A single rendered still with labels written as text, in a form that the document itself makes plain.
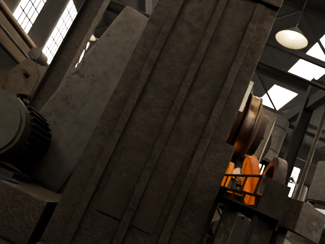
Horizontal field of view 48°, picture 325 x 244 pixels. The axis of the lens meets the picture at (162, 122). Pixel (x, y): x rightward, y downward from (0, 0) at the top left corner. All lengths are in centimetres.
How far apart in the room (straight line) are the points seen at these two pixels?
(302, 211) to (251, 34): 95
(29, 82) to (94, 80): 728
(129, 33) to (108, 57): 25
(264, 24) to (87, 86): 133
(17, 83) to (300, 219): 898
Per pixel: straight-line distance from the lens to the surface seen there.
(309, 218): 182
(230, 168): 208
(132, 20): 292
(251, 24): 210
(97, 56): 282
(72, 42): 655
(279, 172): 120
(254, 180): 136
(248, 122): 221
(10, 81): 1020
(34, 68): 1009
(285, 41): 770
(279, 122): 1160
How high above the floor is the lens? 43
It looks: 13 degrees up
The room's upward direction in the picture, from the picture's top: 24 degrees clockwise
